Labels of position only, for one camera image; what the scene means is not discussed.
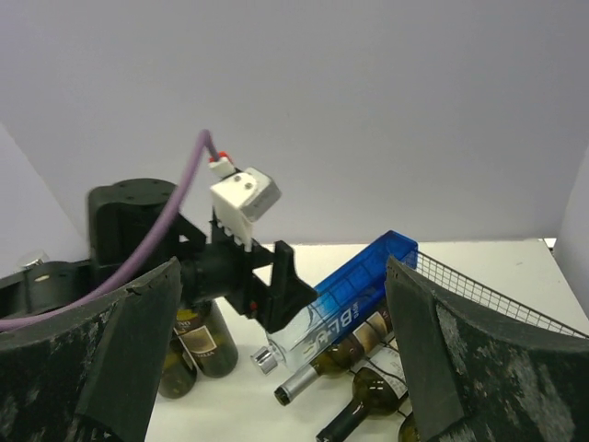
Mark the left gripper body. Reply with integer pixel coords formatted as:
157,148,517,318
207,211,274,320

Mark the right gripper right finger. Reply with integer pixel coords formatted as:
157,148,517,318
386,258,588,441

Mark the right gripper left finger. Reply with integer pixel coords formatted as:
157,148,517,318
1,259,181,441

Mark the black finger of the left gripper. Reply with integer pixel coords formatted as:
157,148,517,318
264,240,318,333

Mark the short blue glass bottle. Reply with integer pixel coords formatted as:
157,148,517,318
250,230,419,375

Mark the green wine bottle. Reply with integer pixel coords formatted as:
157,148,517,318
316,339,409,442
273,302,392,406
398,413,421,442

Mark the tall blue glass bottle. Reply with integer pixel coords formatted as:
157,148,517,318
17,250,50,272

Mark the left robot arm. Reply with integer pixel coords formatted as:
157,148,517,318
1,179,318,332

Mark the rear tall green bottle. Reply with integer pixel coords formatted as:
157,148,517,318
175,300,238,378

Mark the dark green bottle left rear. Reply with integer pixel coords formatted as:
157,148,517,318
158,336,198,400

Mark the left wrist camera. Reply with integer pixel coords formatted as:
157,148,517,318
208,153,282,252

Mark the black wire wine rack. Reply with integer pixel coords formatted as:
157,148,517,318
391,251,588,340

